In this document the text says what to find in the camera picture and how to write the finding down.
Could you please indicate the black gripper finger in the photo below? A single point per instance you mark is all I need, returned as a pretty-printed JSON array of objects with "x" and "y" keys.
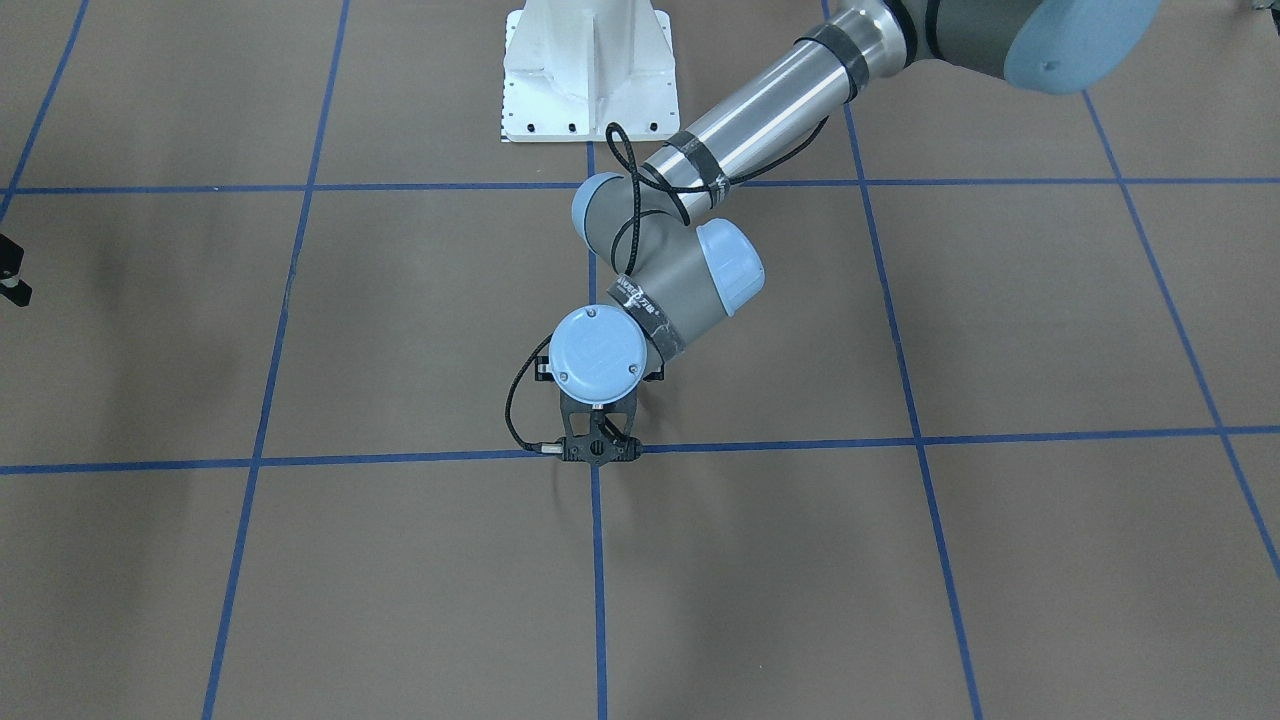
[{"x": 13, "y": 288}]

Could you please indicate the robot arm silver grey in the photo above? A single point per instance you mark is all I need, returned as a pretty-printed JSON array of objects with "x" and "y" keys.
[{"x": 679, "y": 271}]

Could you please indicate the brown paper mat blue grid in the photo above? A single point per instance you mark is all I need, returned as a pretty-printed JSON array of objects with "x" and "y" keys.
[{"x": 997, "y": 439}]

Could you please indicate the white pedestal column with base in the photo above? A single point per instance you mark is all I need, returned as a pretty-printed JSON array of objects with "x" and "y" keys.
[{"x": 573, "y": 67}]

